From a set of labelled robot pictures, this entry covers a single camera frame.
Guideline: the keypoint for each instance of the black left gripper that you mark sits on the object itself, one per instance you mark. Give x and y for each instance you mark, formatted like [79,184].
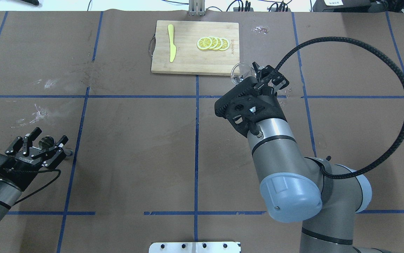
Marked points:
[22,171]

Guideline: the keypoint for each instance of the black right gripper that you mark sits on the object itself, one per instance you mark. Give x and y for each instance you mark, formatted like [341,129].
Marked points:
[271,106]

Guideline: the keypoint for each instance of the steel measuring jigger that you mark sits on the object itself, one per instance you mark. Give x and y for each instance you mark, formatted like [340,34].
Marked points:
[48,142]

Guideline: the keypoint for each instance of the clear glass cup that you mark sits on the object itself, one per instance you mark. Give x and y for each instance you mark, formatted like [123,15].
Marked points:
[240,72]

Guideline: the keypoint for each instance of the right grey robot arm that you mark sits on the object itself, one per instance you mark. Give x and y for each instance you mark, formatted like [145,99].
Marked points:
[295,188]

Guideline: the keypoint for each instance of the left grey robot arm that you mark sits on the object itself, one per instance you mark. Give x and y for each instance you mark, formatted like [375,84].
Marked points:
[10,195]

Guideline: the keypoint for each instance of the lemon slice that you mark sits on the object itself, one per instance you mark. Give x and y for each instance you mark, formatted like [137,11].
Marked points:
[204,43]
[220,43]
[215,43]
[225,44]

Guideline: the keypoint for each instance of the bamboo cutting board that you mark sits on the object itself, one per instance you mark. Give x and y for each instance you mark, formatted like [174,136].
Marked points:
[189,59]

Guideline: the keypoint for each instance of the yellow plastic knife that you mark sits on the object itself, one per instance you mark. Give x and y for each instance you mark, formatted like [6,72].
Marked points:
[173,48]

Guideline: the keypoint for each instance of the aluminium frame post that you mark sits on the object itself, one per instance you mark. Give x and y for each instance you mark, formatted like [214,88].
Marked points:
[196,7]

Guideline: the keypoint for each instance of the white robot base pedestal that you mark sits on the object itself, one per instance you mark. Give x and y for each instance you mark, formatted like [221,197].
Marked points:
[196,247]

